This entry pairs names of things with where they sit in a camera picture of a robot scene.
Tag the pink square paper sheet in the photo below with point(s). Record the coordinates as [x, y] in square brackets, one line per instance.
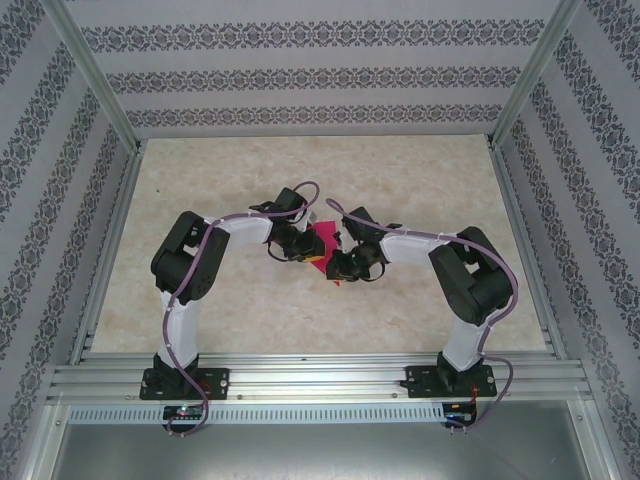
[326, 230]

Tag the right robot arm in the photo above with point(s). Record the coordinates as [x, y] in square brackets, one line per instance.
[475, 280]

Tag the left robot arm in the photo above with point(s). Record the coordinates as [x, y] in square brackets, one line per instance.
[185, 260]

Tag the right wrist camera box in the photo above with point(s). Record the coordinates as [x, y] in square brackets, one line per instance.
[342, 237]

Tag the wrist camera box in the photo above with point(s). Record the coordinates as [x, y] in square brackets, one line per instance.
[311, 217]
[342, 237]

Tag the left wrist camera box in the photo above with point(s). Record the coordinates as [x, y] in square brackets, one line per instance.
[311, 217]

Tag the long aluminium mounting rail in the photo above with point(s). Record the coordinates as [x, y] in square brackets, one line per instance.
[320, 375]

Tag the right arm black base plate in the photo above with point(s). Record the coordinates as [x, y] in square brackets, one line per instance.
[420, 380]

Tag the aluminium side rail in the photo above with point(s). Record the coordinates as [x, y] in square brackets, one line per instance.
[516, 215]
[114, 235]

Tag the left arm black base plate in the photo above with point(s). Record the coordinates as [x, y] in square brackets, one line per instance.
[217, 382]

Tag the aluminium frame post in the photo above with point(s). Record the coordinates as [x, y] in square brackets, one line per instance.
[95, 75]
[535, 70]

